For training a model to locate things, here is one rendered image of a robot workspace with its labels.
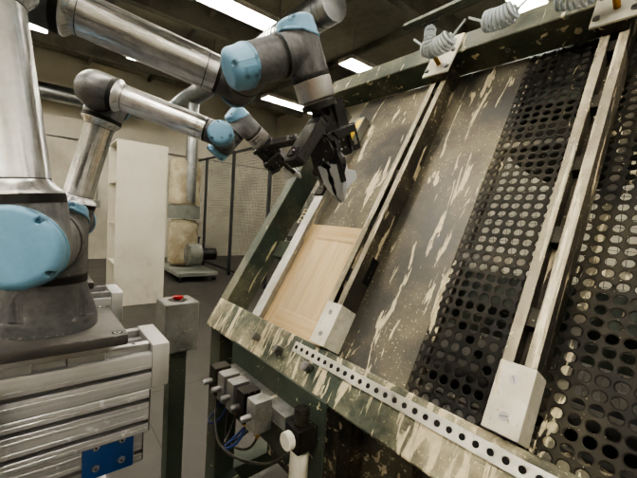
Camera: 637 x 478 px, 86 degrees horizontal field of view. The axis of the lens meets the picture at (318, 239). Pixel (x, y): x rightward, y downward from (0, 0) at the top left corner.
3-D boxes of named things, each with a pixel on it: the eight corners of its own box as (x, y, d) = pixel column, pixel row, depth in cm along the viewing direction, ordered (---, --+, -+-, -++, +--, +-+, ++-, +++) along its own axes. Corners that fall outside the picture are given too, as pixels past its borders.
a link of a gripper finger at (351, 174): (366, 193, 76) (354, 153, 73) (348, 204, 73) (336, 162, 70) (355, 193, 79) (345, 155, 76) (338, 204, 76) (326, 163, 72)
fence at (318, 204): (260, 317, 130) (251, 313, 127) (361, 124, 156) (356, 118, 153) (266, 321, 126) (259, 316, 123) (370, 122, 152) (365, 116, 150)
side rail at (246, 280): (240, 307, 152) (220, 297, 145) (344, 119, 182) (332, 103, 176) (246, 310, 147) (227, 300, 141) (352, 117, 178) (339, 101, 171)
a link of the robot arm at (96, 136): (29, 235, 105) (82, 64, 105) (56, 232, 120) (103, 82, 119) (71, 247, 108) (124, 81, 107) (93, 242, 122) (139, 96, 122)
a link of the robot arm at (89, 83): (64, 48, 94) (239, 118, 104) (83, 65, 105) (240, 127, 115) (51, 89, 94) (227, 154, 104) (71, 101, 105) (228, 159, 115)
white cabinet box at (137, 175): (105, 296, 470) (109, 144, 457) (151, 292, 506) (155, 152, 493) (113, 306, 423) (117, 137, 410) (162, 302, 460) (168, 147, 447)
